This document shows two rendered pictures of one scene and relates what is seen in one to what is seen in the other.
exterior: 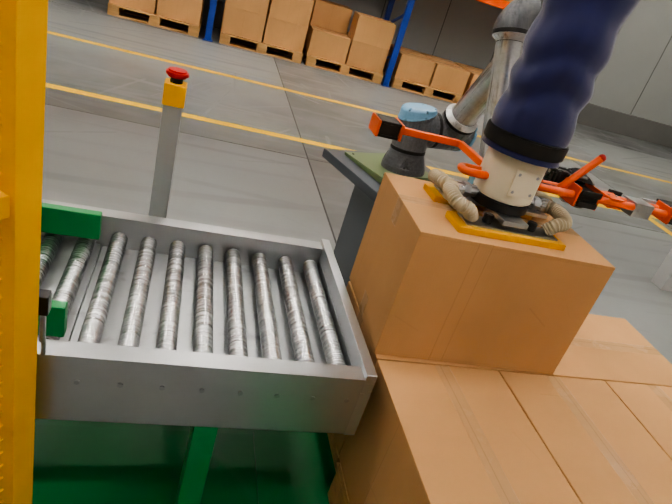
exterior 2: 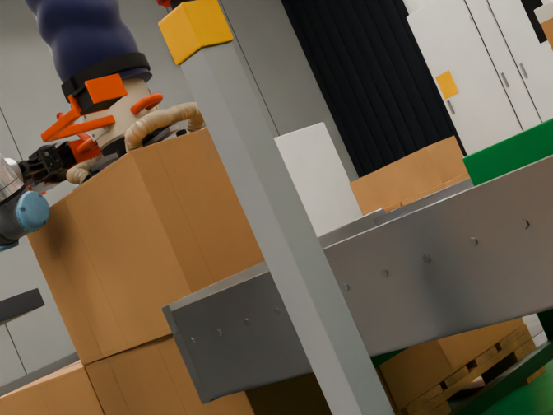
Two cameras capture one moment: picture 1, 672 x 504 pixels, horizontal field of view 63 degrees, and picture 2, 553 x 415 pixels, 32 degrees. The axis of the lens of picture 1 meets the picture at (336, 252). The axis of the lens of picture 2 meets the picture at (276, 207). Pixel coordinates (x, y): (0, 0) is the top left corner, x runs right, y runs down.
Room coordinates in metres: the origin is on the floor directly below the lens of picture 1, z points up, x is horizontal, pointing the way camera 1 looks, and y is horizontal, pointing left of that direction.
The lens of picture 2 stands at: (2.27, 1.93, 0.63)
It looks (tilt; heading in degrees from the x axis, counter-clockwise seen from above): 2 degrees up; 247
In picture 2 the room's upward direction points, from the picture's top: 24 degrees counter-clockwise
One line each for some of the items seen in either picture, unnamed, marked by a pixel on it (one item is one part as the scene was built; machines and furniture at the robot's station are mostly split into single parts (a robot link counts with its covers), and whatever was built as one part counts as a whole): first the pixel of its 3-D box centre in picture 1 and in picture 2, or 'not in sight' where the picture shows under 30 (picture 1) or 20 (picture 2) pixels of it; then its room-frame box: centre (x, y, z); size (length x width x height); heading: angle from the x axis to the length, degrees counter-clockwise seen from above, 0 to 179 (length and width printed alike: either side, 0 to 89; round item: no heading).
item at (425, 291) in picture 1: (468, 273); (169, 243); (1.56, -0.41, 0.74); 0.60 x 0.40 x 0.40; 107
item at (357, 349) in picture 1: (342, 303); (289, 264); (1.43, -0.07, 0.58); 0.70 x 0.03 x 0.06; 19
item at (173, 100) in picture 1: (156, 220); (323, 324); (1.72, 0.64, 0.50); 0.07 x 0.07 x 1.00; 19
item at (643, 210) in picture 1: (636, 207); (45, 180); (1.70, -0.84, 1.07); 0.07 x 0.07 x 0.04; 19
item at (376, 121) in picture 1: (386, 126); (97, 95); (1.69, -0.03, 1.07); 0.09 x 0.08 x 0.05; 19
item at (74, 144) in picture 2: (580, 193); (79, 153); (1.63, -0.64, 1.07); 0.10 x 0.08 x 0.06; 19
